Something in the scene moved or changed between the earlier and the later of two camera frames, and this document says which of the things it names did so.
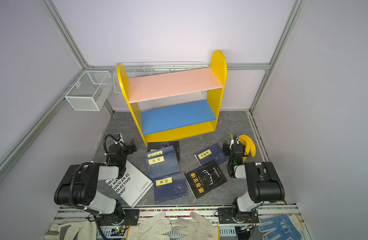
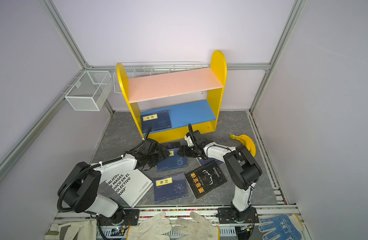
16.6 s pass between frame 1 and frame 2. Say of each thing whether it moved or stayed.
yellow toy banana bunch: stayed
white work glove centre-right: stayed
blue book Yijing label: stayed
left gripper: moved
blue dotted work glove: stayed
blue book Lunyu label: moved
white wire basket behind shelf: stayed
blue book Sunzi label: moved
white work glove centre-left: stayed
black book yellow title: stayed
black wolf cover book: stayed
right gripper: moved
